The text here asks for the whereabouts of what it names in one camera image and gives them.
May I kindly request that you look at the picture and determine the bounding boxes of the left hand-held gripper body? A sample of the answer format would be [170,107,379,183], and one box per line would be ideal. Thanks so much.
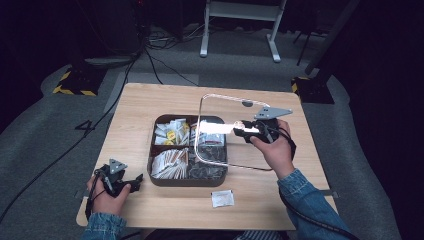
[94,158,134,198]

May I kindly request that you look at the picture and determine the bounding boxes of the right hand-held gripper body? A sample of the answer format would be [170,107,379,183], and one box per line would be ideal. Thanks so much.
[245,106,294,145]

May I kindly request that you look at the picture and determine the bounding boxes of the clear plastic box lid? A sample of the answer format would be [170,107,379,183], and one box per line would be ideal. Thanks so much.
[193,93,285,172]

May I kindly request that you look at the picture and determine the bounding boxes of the brown compartment box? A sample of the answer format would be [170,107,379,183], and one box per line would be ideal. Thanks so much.
[146,113,229,188]

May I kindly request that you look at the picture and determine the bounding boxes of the single white square packet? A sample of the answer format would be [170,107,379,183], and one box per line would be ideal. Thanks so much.
[210,189,236,209]

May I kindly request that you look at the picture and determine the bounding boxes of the person's left hand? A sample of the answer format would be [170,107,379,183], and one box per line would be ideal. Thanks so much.
[85,174,132,217]

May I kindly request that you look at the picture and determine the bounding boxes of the person's right hand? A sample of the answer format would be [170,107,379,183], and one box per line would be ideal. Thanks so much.
[249,118,297,180]

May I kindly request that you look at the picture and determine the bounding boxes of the pile of red white packets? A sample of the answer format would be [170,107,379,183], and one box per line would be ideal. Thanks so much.
[189,120,225,147]

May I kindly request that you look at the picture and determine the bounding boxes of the pile of brown white sachets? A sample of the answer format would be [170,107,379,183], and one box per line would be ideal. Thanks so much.
[151,147,190,180]

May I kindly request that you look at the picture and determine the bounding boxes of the pile of dark packets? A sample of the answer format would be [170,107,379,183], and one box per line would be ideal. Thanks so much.
[187,145,228,180]

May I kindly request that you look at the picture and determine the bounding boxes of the pile of white yellow packets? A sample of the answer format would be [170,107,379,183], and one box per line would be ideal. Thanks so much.
[154,118,191,146]

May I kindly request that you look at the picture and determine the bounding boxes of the black yellow striped base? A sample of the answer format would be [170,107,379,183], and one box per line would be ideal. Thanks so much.
[52,65,107,97]
[290,75,335,105]

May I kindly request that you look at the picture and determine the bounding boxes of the black thin stand leg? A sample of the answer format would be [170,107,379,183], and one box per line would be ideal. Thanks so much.
[293,29,322,67]

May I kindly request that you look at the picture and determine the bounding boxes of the person's striped clothing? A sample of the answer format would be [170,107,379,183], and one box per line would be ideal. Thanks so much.
[232,229,284,240]

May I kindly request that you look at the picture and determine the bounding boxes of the grey round stand base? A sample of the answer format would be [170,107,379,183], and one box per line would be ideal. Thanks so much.
[83,54,138,69]

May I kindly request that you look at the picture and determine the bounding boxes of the left hand-held gripper cable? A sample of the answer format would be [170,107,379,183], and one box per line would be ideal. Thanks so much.
[84,168,116,222]

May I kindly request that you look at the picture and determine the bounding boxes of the long black floor cable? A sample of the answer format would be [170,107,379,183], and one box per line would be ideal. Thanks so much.
[0,49,143,224]

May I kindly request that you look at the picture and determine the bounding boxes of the thin black floor cable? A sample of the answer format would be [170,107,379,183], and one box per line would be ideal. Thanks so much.
[145,48,200,87]

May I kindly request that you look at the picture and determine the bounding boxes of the dark slanted post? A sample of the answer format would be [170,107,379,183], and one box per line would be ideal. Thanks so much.
[304,0,362,76]

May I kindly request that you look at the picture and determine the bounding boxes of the white metal stand frame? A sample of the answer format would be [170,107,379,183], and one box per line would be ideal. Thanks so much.
[199,0,288,64]

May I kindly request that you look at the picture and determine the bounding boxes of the tangle of floor cables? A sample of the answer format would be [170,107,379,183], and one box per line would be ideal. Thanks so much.
[146,23,209,52]

